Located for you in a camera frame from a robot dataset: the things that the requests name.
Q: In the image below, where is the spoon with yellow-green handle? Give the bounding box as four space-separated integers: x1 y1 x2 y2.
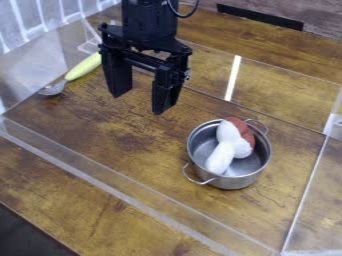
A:
39 52 102 96

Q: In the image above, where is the silver steel pot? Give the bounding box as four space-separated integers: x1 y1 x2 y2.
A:
182 119 272 190

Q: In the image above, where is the black strip on table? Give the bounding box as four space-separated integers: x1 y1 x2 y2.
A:
217 3 305 31

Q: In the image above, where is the clear acrylic barrier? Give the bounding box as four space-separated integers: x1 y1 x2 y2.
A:
0 17 342 256

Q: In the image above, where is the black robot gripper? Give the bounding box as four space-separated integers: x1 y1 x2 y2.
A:
99 0 194 115

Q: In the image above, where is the clear acrylic triangular bracket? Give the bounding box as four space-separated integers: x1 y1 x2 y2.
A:
78 19 102 55

